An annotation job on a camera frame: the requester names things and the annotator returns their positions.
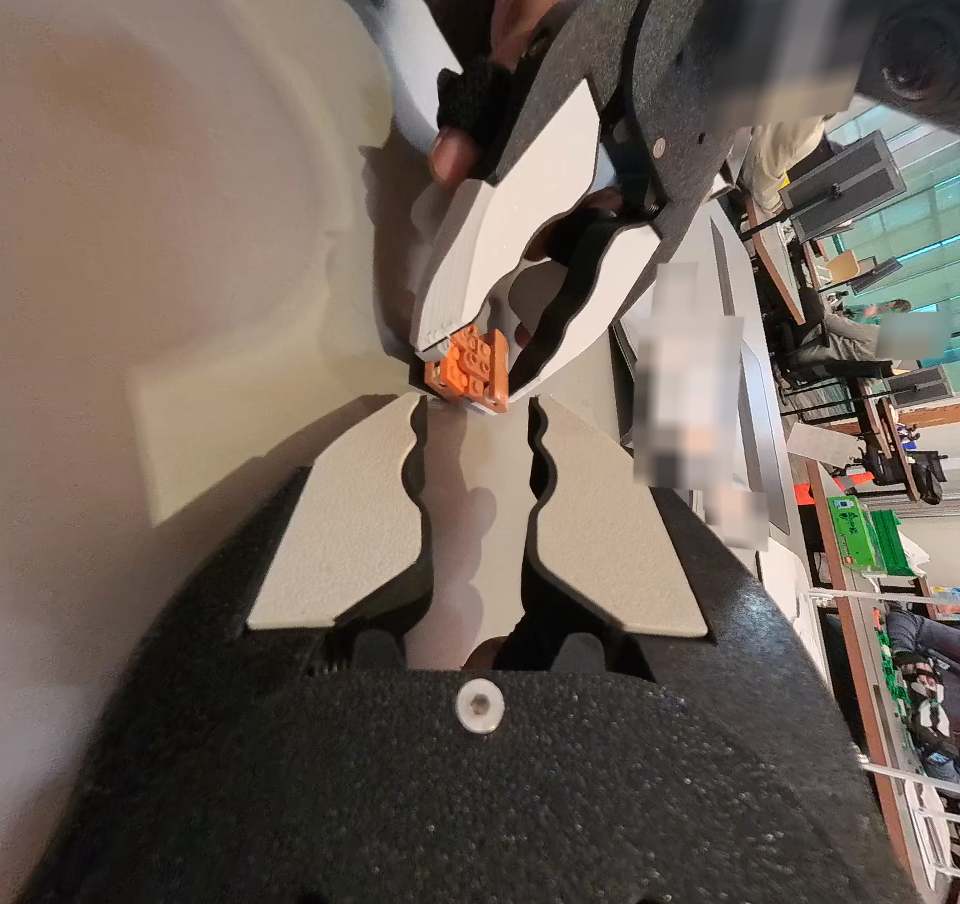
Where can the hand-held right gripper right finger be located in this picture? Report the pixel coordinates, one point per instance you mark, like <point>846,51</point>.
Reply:
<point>607,536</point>

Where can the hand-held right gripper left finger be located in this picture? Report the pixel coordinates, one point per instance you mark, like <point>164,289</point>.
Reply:
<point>352,529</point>

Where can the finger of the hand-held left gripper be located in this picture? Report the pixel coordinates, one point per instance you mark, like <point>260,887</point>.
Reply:
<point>525,183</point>
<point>615,281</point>

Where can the orange brick plate assembly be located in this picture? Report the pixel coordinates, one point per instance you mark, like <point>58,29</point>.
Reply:
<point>457,364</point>

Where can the grey desk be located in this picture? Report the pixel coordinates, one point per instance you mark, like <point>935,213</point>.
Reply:
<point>187,243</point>

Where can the black equipment case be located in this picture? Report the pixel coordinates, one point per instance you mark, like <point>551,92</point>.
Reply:
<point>840,176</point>
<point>919,386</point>

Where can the wooden chair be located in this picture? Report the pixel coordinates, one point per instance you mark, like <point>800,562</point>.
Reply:
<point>841,264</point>

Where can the green box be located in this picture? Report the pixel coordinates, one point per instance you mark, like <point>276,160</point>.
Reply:
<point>855,536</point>

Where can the long wooden-edged table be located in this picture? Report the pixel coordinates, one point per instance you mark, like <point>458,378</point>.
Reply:
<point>862,656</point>

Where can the black office chair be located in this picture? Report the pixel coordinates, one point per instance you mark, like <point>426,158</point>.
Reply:
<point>922,469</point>

